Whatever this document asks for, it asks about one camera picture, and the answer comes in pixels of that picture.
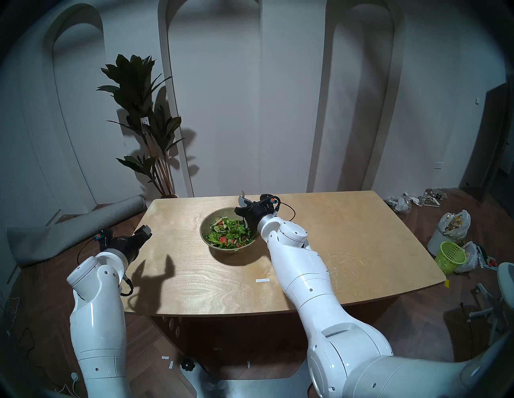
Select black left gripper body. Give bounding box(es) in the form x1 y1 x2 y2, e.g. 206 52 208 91
105 236 141 263

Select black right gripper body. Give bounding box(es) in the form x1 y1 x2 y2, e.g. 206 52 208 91
234 202 280 230

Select green salad with tomato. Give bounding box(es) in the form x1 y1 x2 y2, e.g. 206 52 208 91
205 217 255 249

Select beige ceramic salad bowl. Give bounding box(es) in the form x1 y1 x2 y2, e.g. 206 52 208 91
200 207 259 251

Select rolled grey mat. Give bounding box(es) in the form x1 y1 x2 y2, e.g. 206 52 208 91
6 195 147 268

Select tall dark green potted plant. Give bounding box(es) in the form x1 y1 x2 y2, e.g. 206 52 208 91
96 54 185 199

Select pile of litter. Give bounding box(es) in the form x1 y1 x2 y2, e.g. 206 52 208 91
385 188 447 213

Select white bin with trash bag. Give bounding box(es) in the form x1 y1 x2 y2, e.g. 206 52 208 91
427 209 471 256

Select green plastic basket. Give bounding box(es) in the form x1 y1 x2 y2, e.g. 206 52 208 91
435 241 467 275

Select white plastic bag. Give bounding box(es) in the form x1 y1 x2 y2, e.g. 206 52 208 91
456 241 479 274

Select dark cabinet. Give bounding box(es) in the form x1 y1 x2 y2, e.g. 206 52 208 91
462 82 514 201

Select white office chair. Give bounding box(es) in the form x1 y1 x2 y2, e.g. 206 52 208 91
468 262 514 347

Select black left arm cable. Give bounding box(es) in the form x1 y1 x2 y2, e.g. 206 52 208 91
78 237 134 296

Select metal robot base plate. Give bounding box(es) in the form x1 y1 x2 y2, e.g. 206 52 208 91
179 355 312 398

